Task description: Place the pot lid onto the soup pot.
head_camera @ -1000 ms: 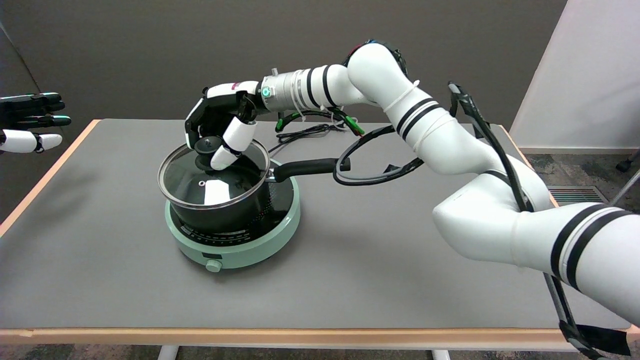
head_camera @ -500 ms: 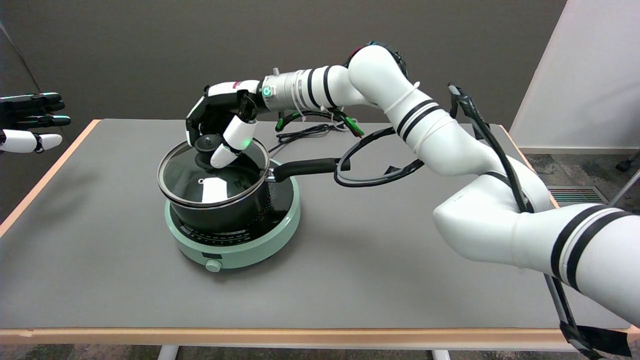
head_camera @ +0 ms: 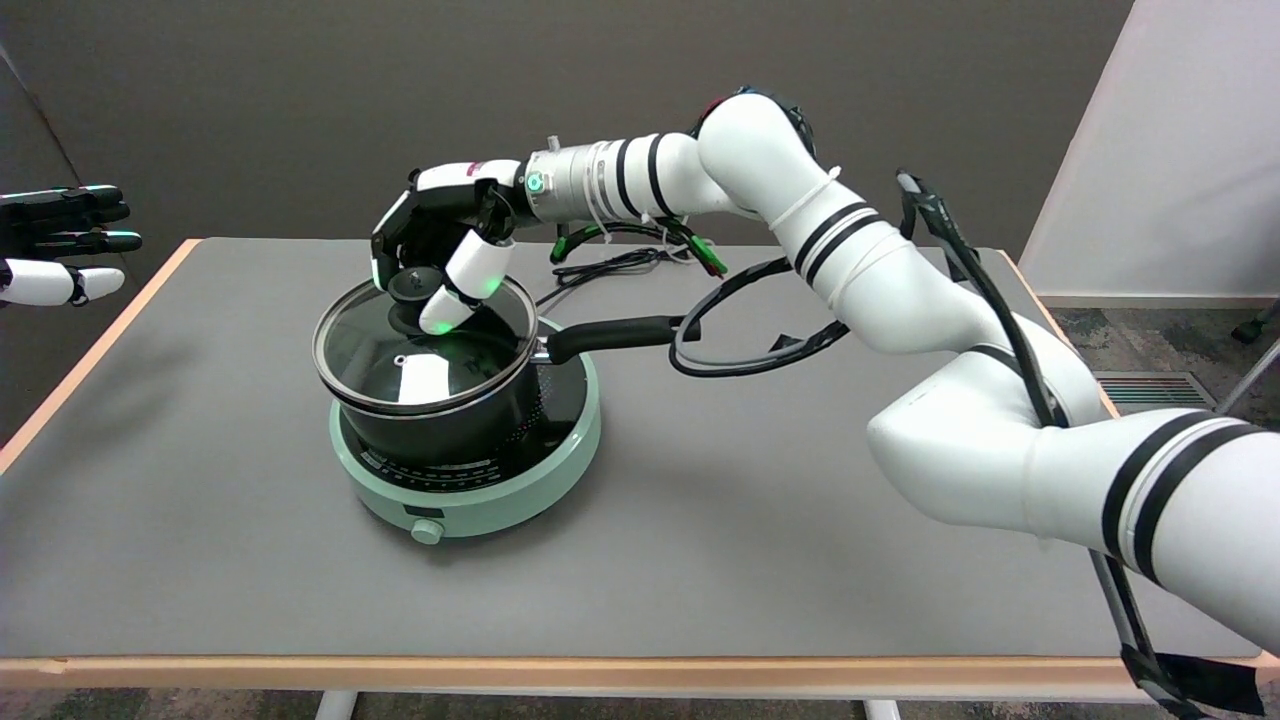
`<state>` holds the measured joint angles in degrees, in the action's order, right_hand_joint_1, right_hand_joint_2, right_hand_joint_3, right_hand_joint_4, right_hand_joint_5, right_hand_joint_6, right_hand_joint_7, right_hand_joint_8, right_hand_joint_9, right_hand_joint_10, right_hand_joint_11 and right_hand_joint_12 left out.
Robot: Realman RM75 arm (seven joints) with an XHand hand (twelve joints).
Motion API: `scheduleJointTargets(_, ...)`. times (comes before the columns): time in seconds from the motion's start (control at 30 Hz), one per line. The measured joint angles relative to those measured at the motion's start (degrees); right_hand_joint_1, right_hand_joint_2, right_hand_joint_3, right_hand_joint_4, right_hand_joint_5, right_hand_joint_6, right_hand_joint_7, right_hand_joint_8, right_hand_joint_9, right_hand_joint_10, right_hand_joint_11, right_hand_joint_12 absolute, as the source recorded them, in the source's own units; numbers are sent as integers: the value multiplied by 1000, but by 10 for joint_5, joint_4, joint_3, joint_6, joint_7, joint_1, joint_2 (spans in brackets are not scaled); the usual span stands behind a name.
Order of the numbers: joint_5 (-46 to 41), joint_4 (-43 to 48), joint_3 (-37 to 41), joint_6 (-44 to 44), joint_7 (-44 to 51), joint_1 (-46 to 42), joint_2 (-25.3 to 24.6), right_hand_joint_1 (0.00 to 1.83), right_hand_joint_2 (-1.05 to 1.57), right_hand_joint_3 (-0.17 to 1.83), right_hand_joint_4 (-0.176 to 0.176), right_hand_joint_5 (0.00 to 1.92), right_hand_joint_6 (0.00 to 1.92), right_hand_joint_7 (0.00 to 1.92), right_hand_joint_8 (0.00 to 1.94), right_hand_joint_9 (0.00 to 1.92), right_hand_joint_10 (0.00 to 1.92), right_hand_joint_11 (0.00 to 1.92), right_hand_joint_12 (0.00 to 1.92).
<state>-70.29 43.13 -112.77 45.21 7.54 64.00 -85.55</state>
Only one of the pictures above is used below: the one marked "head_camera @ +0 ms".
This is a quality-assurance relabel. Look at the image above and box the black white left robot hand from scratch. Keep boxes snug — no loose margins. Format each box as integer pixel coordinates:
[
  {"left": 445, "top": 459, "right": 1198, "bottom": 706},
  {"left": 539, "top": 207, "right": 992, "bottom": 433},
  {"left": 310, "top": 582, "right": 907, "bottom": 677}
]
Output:
[{"left": 0, "top": 185, "right": 143, "bottom": 308}]

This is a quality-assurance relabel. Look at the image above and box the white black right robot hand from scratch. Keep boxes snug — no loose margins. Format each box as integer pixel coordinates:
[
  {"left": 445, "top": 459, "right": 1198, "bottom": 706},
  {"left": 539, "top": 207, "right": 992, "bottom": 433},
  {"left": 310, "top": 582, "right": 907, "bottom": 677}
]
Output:
[{"left": 370, "top": 158, "right": 533, "bottom": 336}]

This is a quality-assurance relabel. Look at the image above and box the glass pot lid black knob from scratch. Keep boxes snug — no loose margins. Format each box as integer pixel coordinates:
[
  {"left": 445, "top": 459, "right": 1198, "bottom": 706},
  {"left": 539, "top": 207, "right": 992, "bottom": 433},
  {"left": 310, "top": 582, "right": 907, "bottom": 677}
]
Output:
[{"left": 312, "top": 275, "right": 541, "bottom": 419}]

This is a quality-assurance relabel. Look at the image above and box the mint green induction cooker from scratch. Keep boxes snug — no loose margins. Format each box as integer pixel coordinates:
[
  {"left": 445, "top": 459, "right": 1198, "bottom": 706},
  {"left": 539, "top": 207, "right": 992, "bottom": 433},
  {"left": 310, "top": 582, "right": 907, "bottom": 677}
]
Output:
[{"left": 329, "top": 318, "right": 602, "bottom": 546}]

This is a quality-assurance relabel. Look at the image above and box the floor vent grille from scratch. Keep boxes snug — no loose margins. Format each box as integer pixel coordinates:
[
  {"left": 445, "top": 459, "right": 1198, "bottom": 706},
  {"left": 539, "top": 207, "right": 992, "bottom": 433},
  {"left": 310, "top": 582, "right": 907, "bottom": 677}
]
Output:
[{"left": 1095, "top": 371, "right": 1217, "bottom": 408}]

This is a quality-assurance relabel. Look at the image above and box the black chair caster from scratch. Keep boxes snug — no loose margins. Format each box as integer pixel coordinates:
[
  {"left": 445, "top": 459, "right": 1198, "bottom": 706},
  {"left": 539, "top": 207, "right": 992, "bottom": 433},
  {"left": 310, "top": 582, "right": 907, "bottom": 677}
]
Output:
[{"left": 1231, "top": 305, "right": 1280, "bottom": 347}]

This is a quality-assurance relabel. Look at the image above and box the grey chair leg with caster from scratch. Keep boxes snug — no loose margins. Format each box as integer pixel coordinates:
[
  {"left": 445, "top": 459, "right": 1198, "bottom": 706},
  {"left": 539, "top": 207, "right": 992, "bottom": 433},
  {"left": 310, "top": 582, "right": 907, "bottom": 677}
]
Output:
[{"left": 1216, "top": 340, "right": 1280, "bottom": 413}]

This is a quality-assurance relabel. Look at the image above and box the black power cord with plug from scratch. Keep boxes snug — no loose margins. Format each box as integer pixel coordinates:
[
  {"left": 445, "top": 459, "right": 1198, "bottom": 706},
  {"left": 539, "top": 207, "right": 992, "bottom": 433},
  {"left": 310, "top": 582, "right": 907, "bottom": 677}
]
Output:
[{"left": 535, "top": 246, "right": 693, "bottom": 307}]

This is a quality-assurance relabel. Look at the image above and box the black soup pot with handle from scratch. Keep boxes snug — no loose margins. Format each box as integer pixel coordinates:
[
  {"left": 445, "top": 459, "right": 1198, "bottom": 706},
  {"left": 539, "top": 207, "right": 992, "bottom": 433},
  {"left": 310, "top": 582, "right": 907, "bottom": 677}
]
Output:
[{"left": 325, "top": 308, "right": 693, "bottom": 467}]

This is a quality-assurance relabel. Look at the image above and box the green black robot wire bundle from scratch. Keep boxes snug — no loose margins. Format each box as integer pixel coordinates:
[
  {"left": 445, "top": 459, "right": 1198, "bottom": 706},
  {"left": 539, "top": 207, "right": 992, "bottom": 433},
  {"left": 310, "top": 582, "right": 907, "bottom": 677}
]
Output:
[{"left": 550, "top": 88, "right": 817, "bottom": 278}]

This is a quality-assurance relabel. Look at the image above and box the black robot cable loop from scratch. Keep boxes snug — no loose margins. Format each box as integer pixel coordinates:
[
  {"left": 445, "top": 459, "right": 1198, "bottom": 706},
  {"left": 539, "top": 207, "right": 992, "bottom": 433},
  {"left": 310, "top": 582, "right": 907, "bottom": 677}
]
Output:
[{"left": 668, "top": 170, "right": 1267, "bottom": 720}]

